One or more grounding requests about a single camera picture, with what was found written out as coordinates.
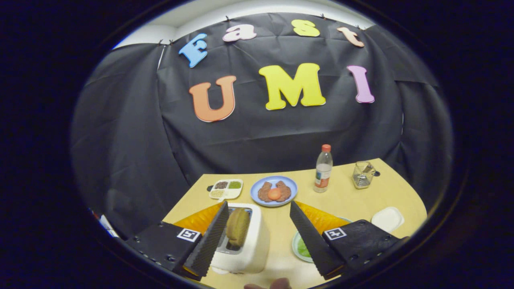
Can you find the red tomato slice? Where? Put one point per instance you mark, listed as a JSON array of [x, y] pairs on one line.
[[274, 194]]

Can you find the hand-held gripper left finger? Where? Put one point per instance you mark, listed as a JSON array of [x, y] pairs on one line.
[[211, 241]]

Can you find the white divided seasoning tray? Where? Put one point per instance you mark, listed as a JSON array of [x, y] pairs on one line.
[[227, 194]]

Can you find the pale green round plate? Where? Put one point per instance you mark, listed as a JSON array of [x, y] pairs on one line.
[[295, 245]]

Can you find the black backdrop cloth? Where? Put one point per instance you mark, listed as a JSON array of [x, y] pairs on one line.
[[257, 144]]

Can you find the white rounded plate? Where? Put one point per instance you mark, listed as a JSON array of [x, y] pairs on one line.
[[387, 220]]

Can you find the brown meat patty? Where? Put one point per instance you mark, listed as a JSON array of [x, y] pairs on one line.
[[264, 192], [285, 190]]

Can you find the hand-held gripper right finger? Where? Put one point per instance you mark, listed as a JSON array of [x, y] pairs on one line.
[[311, 237]]

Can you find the blue round plate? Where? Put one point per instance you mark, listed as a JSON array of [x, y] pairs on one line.
[[274, 180]]

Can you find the cream white toaster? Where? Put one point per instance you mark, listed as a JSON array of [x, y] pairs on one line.
[[257, 245]]

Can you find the toasted bread slice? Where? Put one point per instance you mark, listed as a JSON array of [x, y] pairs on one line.
[[237, 226]]

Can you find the clear bottle with red cap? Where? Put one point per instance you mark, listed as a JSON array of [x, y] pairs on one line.
[[322, 172]]

